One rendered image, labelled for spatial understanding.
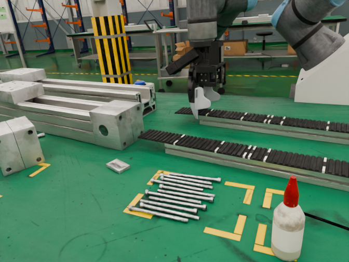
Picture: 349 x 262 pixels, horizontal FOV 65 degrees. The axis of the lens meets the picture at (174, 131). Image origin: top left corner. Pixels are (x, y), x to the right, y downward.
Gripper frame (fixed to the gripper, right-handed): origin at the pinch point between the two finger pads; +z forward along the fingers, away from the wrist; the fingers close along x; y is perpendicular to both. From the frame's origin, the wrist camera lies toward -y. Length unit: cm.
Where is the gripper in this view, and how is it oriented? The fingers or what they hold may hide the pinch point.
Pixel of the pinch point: (198, 110)
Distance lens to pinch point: 81.2
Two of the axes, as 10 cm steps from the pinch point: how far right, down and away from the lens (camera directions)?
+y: 8.6, 1.4, -4.9
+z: 0.8, 9.1, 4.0
